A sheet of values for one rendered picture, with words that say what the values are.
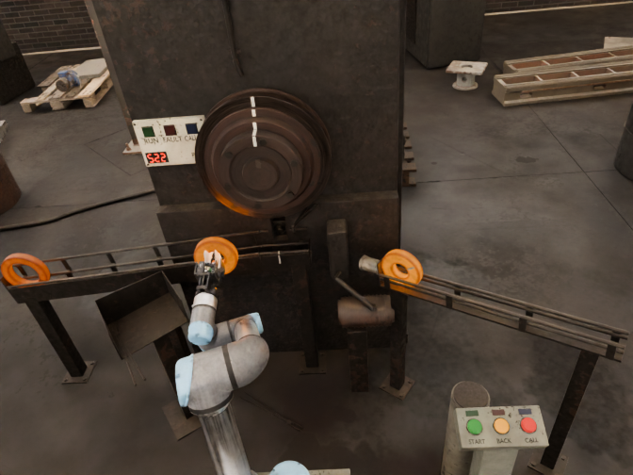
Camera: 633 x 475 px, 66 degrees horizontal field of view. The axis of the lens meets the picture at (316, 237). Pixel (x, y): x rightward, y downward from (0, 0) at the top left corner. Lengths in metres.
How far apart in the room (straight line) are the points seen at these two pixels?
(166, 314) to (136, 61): 0.91
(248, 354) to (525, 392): 1.47
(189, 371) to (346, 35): 1.12
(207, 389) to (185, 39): 1.10
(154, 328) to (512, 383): 1.56
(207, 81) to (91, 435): 1.61
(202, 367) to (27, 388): 1.70
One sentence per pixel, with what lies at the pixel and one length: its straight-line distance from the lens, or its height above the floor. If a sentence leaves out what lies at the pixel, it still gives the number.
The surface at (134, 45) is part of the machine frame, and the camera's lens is 1.82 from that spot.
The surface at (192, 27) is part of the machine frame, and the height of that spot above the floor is 1.53.
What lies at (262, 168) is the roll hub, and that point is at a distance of 1.62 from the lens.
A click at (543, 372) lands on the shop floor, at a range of 2.52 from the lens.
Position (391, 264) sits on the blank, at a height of 0.72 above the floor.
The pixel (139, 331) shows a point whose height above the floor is 0.59.
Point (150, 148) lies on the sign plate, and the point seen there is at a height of 1.13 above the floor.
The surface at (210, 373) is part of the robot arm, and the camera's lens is 1.27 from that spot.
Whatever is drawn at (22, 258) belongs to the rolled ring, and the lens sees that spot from 2.33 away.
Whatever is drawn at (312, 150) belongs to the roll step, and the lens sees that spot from 1.66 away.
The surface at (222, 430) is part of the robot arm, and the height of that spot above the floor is 0.79.
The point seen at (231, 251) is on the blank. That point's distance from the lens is 1.75.
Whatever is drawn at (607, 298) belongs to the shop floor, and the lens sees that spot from 2.97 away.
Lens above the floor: 1.91
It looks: 37 degrees down
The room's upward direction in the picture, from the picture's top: 6 degrees counter-clockwise
